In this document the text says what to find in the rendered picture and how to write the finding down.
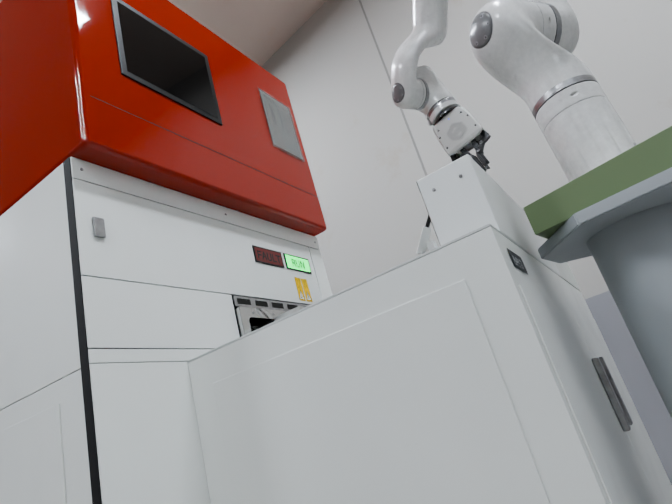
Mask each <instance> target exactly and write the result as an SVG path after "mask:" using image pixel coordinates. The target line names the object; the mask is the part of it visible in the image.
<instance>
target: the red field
mask: <svg viewBox="0 0 672 504"><path fill-rule="evenodd" d="M254 249H255V254H256V258H257V260H258V261H262V262H267V263H271V264H276V265H280V266H283V262H282V258H281V254H280V253H278V252H274V251H270V250H266V249H262V248H258V247H254Z"/></svg>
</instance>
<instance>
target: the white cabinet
mask: <svg viewBox="0 0 672 504"><path fill-rule="evenodd" d="M188 366H189V373H190V379H191V385H192V391H193V397H194V403H195V409H196V416H197V422H198V428H199V434H200V440H201V446H202V453H203V459H204V465H205V471H206V477H207V483H208V490H209V496H210V502H211V504H672V485H671V483H670V480H669V478H668V476H667V474H666V472H665V470H664V468H663V465H662V463H661V461H660V459H659V457H658V455H657V453H656V450H655V448H654V446H653V444H652V442H651V440H650V437H649V435H648V433H647V431H646V429H645V427H644V425H643V422H642V420H641V418H640V416H639V414H638V412H637V409H636V407H635V405H634V403H633V401H632V399H631V397H630V394H629V392H628V390H627V388H626V386H625V384H624V381H623V379H622V377H621V375H620V373H619V371H618V369H617V366H616V364H615V362H614V360H613V358H612V356H611V354H610V351H609V349H608V347H607V345H606V343H605V341H604V338H603V336H602V334H601V332H600V330H599V328H598V326H597V323H596V321H595V319H594V318H593V316H592V314H591V312H590V310H589V308H588V305H587V303H586V301H585V299H584V297H583V295H582V293H581V292H580V291H579V290H577V289H576V288H574V287H573V286H572V285H570V284H569V283H568V282H566V281H565V280H563V279H562V278H561V277H559V276H558V275H557V274H555V273H554V272H553V271H551V270H550V269H548V268H547V267H546V266H544V265H543V264H542V263H540V262H539V261H537V260H536V259H535V258H533V257H532V256H531V255H529V254H528V253H526V252H525V251H524V250H522V249H521V248H520V247H518V246H517V245H516V244H514V243H513V242H511V241H510V240H509V239H507V238H506V237H505V236H503V235H502V234H500V233H499V232H498V231H496V230H495V229H494V228H492V227H491V226H490V227H488V228H485V229H483V230H481V231H479V232H477V233H474V234H472V235H470V236H468V237H466V238H463V239H461V240H459V241H457V242H455V243H452V244H450V245H448V246H446V247H443V248H441V249H439V250H437V251H435V252H432V253H430V254H428V255H426V256H424V257H421V258H419V259H417V260H415V261H413V262H410V263H408V264H406V265H404V266H402V267H399V268H397V269H395V270H393V271H390V272H388V273H386V274H384V275H382V276H379V277H377V278H375V279H373V280H371V281H368V282H366V283H364V284H362V285H360V286H357V287H355V288H353V289H351V290H349V291H346V292H344V293H342V294H340V295H338V296H335V297H333V298H331V299H329V300H326V301H324V302H322V303H320V304H318V305H315V306H313V307H311V308H309V309H307V310H304V311H302V312H300V313H298V314H296V315H293V316H291V317H289V318H287V319H285V320H282V321H280V322H278V323H276V324H273V325H271V326H269V327H267V328H265V329H262V330H260V331H258V332H256V333H254V334H251V335H249V336H247V337H245V338H243V339H240V340H238V341H236V342H234V343H232V344H229V345H227V346H225V347H223V348H221V349H218V350H216V351H214V352H212V353H209V354H207V355H205V356H203V357H201V358H198V359H196V360H194V361H192V362H190V363H188Z"/></svg>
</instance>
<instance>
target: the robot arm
mask: <svg viewBox="0 0 672 504"><path fill-rule="evenodd" d="M447 28H448V0H412V31H411V34H410V35H409V36H408V37H407V38H406V39H405V41H404V42H403V43H402V44H401V45H400V47H399V48H398V50H397V51H396V53H395V55H394V58H393V62H392V69H391V94H392V100H393V102H394V104H395V105H396V106H397V107H398V108H401V109H411V110H418V111H420V112H421V113H422V114H423V115H424V116H425V117H426V119H427V120H428V122H427V123H428V125H429V126H430V127H431V126H432V125H433V126H434V127H433V131H434V133H435V135H436V137H437V139H438V141H439V142H440V144H441V146H442V147H443V149H444V150H445V152H446V153H447V154H448V155H449V156H450V157H451V160H452V162H453V161H455V160H457V159H459V158H461V157H463V156H465V155H466V154H468V155H469V156H470V157H471V158H472V159H473V160H474V161H475V162H476V163H477V164H478V165H479V166H480V167H481V168H482V169H483V170H484V171H485V172H486V171H487V169H490V167H489V166H488V164H489V163H490V162H489V161H488V159H487V158H486V157H485V156H484V152H483V151H484V146H485V143H486V142H487V141H488V140H489V139H490V137H491V135H490V134H489V133H488V132H486V131H485V130H484V129H483V127H482V126H481V125H480V123H479V122H478V121H477V120H476V119H475V118H474V117H473V116H472V114H471V113H470V112H469V111H467V110H466V109H465V108H464V107H462V106H460V104H459V103H458V102H457V101H456V99H455V98H454V97H453V96H452V94H451V93H450V92H449V91H448V89H447V88H446V87H445V86H444V84H443V83H442V82H441V81H440V79H439V78H438V77H437V75H436V74H435V73H434V72H433V70H432V69H431V68H430V67H429V66H426V65H422V66H419V67H417V64H418V60H419V57H420V55H421V53H422V52H423V50H424V49H426V48H430V47H434V46H437V45H440V44H441V43H442V42H443V41H444V40H445V38H446V35H447ZM579 34H580V30H579V23H578V20H577V17H576V15H575V13H574V11H573V9H572V8H571V6H570V5H569V3H568V2H567V1H566V0H493V1H490V2H488V3H487V4H485V5H484V6H483V7H482V8H481V9H480V10H479V11H478V12H477V13H476V15H475V17H474V18H473V20H472V23H471V26H470V30H469V41H470V46H471V49H472V52H473V54H474V56H475V58H476V60H477V61H478V63H479V64H480V65H481V66H482V67H483V69H484V70H485V71H486V72H487V73H489V74H490V75H491V76H492V77H493V78H494V79H496V80H497V81H498V82H500V83H501V84H502V85H504V86H505V87H506V88H508V89H509V90H511V91H512V92H514V93H515V94H516V95H518V96H519V97H520V98H521V99H523V100H524V101H525V103H526V104H527V105H528V107H529V109H530V111H531V113H532V115H533V117H534V118H535V120H536V122H537V124H538V126H539V128H540V129H541V131H542V133H543V135H544V137H545V138H546V140H547V142H548V144H549V146H550V148H551V149H552V151H553V153H554V155H555V157H556V159H557V160H558V162H559V164H560V166H561V168H562V170H563V172H564V173H565V175H566V177H567V179H568V181H569V182H570V181H572V180H574V179H576V178H578V177H580V176H581V175H583V174H585V173H587V172H589V171H590V170H592V169H594V168H596V167H598V166H599V165H601V164H603V163H605V162H607V161H608V160H610V159H612V158H614V157H616V156H617V155H619V154H621V153H623V152H625V151H626V150H628V149H630V148H632V147H634V146H636V145H637V144H636V142H635V140H634V139H633V137H632V136H631V134H630V132H629V131H628V129H627V128H626V126H625V125H624V123H623V121H622V120H621V118H620V117H619V115H618V113H617V112H616V110H615V109H614V107H613V105H612V104H611V102H610V101H609V99H608V97H607V96H606V94H605V93H604V91H603V89H602V88H601V86H600V85H599V83H598V81H597V80H596V78H595V77H594V75H593V74H592V72H591V71H590V69H589V68H588V67H587V66H586V64H585V63H583V62H582V61H581V60H580V59H579V58H577V57H576V56H574V55H573V54H572V53H573V51H574V50H575V48H576V46H577V43H578V40H579ZM473 148H474V149H475V151H476V154H477V155H476V156H477V157H478V158H477V157H476V156H474V155H472V154H471V153H470V152H469V151H471V150H472V149H473ZM481 162H482V163H481ZM484 166H485V167H486V168H487V169H486V168H485V167H484Z"/></svg>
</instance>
